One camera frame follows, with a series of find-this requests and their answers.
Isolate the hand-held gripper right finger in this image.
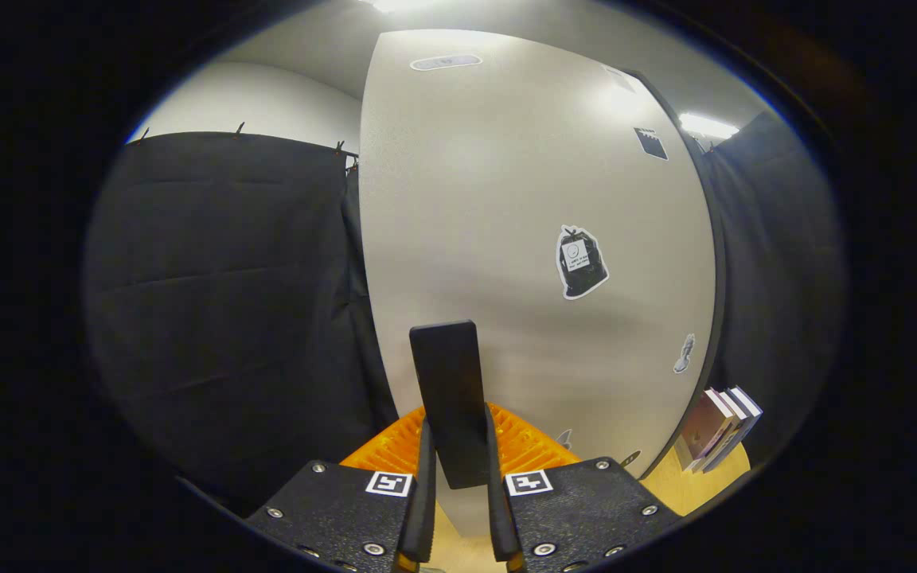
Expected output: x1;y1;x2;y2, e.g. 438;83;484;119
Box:
484;402;682;573

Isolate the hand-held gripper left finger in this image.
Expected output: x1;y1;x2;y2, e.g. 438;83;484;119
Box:
245;406;437;573

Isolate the black door handle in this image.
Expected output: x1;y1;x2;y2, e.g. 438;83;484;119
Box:
409;320;493;490

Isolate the beige cabinet door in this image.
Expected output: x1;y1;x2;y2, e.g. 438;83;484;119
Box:
358;29;726;538

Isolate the brown book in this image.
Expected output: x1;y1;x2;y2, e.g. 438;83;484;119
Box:
675;388;734;472

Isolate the white and dark book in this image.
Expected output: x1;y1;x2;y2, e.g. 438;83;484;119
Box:
701;388;750;472

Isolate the black backdrop cloth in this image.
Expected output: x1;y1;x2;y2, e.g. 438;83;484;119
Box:
83;111;849;514

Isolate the small ceiling light panel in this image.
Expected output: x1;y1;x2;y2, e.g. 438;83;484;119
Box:
679;112;740;140

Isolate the large ceiling light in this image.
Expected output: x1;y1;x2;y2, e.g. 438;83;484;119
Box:
359;0;443;13

